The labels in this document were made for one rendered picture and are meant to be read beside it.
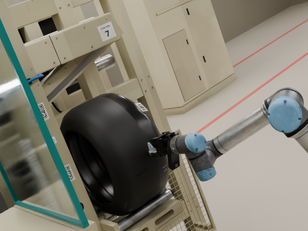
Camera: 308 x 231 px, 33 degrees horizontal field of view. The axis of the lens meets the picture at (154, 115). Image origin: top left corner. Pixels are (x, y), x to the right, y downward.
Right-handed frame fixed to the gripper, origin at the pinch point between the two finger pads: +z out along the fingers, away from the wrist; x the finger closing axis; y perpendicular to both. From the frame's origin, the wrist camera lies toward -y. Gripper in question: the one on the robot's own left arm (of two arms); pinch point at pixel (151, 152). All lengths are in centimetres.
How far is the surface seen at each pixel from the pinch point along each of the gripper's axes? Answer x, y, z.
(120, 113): 2.0, 20.5, 7.9
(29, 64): 28, 55, 15
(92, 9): -400, 138, 665
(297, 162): -205, -103, 128
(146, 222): 9.3, -29.9, 14.4
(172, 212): -6.0, -33.5, 15.6
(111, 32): -31, 56, 41
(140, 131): -0.2, 10.0, 2.2
